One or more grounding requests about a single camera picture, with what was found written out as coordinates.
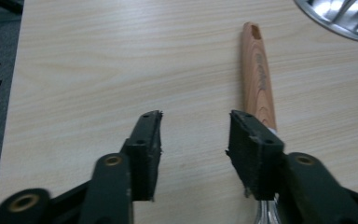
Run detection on stainless steel bowl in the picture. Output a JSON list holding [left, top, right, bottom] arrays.
[[293, 0, 358, 45]]

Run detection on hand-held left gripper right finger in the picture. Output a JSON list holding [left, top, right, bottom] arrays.
[[225, 109, 286, 202]]

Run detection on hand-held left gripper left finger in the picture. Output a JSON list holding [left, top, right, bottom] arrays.
[[119, 109, 164, 203]]

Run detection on wooden-handled metal ladle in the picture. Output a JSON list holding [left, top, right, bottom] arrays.
[[241, 21, 282, 224]]

